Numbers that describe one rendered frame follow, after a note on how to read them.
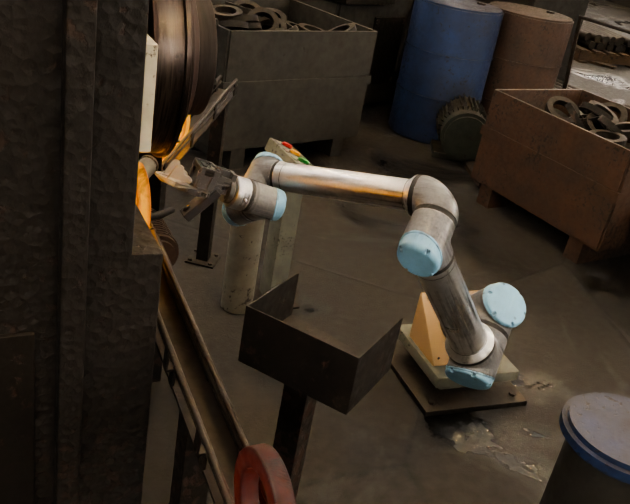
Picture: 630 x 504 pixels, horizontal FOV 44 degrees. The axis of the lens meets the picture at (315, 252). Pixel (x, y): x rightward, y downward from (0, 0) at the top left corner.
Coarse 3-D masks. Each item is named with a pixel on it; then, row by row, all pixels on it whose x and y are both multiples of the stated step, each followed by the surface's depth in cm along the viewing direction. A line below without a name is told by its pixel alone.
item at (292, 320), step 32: (288, 288) 171; (256, 320) 157; (288, 320) 175; (256, 352) 159; (288, 352) 155; (320, 352) 151; (352, 352) 171; (384, 352) 160; (288, 384) 158; (320, 384) 153; (352, 384) 149; (288, 416) 171; (288, 448) 174
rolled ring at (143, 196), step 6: (138, 168) 179; (144, 168) 180; (138, 174) 178; (144, 174) 178; (138, 180) 177; (144, 180) 177; (138, 186) 176; (144, 186) 177; (138, 192) 176; (144, 192) 176; (138, 198) 176; (144, 198) 176; (150, 198) 177; (138, 204) 176; (144, 204) 176; (150, 204) 177; (144, 210) 177; (150, 210) 177; (144, 216) 177; (150, 216) 178
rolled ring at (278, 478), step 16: (256, 448) 116; (272, 448) 117; (240, 464) 121; (256, 464) 115; (272, 464) 113; (240, 480) 122; (256, 480) 123; (272, 480) 111; (288, 480) 112; (240, 496) 123; (256, 496) 124; (272, 496) 110; (288, 496) 110
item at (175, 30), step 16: (160, 0) 147; (176, 0) 149; (160, 16) 147; (176, 16) 148; (160, 32) 147; (176, 32) 148; (160, 48) 148; (176, 48) 149; (160, 64) 148; (176, 64) 150; (160, 80) 150; (176, 80) 151; (160, 96) 152; (176, 96) 153; (160, 112) 154; (176, 112) 156; (160, 128) 158; (176, 128) 158; (160, 144) 163
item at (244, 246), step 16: (256, 224) 272; (240, 240) 274; (256, 240) 276; (240, 256) 277; (256, 256) 280; (240, 272) 280; (256, 272) 284; (224, 288) 286; (240, 288) 283; (224, 304) 288; (240, 304) 286
